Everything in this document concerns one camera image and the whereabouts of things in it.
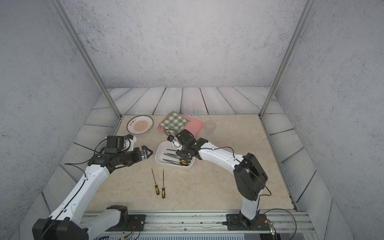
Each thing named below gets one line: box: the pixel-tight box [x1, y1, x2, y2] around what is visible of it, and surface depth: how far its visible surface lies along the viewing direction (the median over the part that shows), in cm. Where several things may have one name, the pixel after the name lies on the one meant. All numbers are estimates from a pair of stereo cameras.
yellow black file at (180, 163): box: [162, 158, 189, 166], surface depth 95 cm
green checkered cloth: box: [159, 111, 191, 135], surface depth 117 cm
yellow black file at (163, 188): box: [162, 169, 166, 199], surface depth 84 cm
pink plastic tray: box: [178, 113, 203, 138], surface depth 118 cm
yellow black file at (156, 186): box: [151, 168, 160, 196], surface depth 85 cm
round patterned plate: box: [126, 115, 154, 135], surface depth 117 cm
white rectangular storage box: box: [154, 141, 196, 168], surface depth 98 cm
